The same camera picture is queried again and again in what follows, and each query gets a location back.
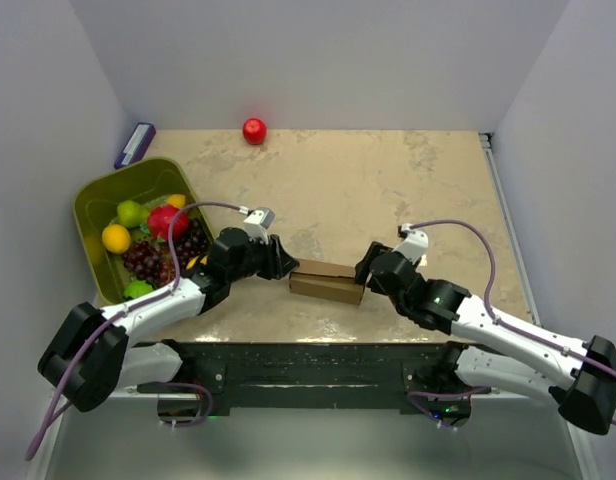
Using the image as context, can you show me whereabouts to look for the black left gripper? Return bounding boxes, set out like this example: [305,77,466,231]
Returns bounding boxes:
[227,233,297,285]

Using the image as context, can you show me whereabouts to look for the brown cardboard paper box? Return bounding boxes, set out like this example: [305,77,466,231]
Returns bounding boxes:
[289,259,365,306]

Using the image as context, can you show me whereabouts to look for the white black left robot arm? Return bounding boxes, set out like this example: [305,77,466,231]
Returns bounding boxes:
[37,228,300,412]

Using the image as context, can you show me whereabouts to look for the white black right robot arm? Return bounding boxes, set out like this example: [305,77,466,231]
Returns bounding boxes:
[354,239,616,435]

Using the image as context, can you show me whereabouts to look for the purple white small box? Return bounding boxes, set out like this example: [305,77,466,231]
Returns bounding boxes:
[113,122,156,170]

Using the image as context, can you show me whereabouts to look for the yellow mango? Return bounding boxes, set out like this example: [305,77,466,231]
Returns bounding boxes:
[186,255,208,270]

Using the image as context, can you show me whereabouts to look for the small orange fruit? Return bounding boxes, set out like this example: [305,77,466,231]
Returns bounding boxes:
[166,194,187,209]

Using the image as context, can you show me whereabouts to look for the red dragon fruit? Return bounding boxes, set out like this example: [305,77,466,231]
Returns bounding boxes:
[146,204,189,241]

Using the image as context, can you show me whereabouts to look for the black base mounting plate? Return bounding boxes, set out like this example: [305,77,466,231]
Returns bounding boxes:
[138,340,490,426]

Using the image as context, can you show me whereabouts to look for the dark purple grapes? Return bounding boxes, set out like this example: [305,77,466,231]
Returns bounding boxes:
[122,219,211,288]

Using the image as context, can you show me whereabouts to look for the red apple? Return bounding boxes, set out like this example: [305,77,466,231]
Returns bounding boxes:
[242,117,267,145]

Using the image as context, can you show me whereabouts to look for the olive green plastic bin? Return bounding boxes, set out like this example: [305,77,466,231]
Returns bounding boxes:
[73,158,214,304]

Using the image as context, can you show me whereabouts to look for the green pear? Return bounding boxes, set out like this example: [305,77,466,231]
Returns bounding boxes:
[117,200,150,229]

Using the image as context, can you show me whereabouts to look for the yellow lemon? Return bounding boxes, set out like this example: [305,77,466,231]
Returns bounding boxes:
[101,224,132,255]

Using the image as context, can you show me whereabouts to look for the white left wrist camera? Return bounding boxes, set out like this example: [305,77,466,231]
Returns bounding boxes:
[242,207,275,244]

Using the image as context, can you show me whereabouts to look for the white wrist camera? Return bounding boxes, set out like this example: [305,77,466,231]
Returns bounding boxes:
[242,207,275,244]
[394,223,429,265]

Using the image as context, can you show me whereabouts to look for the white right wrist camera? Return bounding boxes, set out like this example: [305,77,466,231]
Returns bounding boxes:
[394,223,429,265]

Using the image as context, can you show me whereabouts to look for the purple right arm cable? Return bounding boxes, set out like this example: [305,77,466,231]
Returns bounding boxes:
[402,219,616,431]

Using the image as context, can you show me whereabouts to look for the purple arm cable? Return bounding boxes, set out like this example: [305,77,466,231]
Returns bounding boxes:
[402,219,616,431]
[25,201,252,461]

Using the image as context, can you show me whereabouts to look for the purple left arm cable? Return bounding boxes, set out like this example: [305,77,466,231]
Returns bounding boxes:
[25,201,252,461]

